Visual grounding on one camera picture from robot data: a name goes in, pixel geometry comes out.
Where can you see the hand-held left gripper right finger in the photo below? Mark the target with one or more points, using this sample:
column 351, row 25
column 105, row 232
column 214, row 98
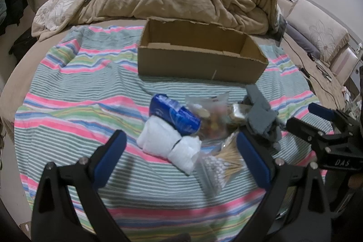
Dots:
column 252, row 159

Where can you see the cardboard box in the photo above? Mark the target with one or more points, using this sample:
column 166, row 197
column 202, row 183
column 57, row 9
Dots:
column 198, row 66

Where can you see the striped bed cover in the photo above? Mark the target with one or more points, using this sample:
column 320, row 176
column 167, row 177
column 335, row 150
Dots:
column 85, row 94

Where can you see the dark cloth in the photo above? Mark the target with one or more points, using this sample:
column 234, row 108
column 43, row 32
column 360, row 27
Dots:
column 22, row 43

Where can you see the blue packet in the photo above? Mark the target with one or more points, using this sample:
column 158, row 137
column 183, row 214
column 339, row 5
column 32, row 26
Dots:
column 170, row 114

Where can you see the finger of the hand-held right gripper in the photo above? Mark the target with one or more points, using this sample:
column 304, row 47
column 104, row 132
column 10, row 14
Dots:
column 322, row 112
column 303, row 128

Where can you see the black tablet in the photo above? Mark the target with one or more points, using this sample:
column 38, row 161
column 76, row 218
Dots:
column 282, row 29

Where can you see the grey-blue pillow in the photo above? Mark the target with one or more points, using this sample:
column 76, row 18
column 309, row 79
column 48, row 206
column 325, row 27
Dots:
column 303, row 40

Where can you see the plain grey sock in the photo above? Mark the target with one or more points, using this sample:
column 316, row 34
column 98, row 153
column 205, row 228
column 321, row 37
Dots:
column 258, row 111

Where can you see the bag of cotton swabs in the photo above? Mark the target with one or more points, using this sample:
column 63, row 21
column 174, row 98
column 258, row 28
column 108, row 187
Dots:
column 218, row 167

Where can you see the beige floral pillow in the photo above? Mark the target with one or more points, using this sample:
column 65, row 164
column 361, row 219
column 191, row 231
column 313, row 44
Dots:
column 320, row 29

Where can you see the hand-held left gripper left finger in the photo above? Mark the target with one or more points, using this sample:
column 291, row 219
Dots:
column 111, row 157

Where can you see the dotted grey sock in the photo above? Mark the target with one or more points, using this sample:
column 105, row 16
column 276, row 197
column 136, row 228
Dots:
column 273, row 135

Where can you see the yellow-green tissue pack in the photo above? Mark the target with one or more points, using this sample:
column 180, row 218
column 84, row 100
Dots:
column 238, row 113

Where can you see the white floral quilt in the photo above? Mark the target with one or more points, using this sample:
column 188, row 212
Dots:
column 56, row 9

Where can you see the white socks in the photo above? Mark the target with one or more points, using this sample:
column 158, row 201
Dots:
column 161, row 142

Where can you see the clear snack bag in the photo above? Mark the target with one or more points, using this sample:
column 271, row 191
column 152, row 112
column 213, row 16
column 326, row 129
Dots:
column 212, row 120

